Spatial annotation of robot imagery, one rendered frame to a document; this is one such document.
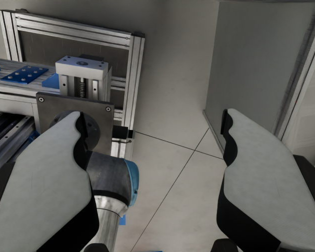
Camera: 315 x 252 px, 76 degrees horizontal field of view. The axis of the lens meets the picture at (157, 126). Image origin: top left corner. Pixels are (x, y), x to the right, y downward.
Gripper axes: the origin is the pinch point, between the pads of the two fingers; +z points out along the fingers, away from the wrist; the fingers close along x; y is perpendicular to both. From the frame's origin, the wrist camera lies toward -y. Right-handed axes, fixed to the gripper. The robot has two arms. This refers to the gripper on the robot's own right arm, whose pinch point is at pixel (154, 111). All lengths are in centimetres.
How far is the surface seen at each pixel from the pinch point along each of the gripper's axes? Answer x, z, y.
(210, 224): 75, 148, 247
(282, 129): 46, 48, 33
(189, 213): 44, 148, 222
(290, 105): 46, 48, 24
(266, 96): 46, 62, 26
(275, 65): 46, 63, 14
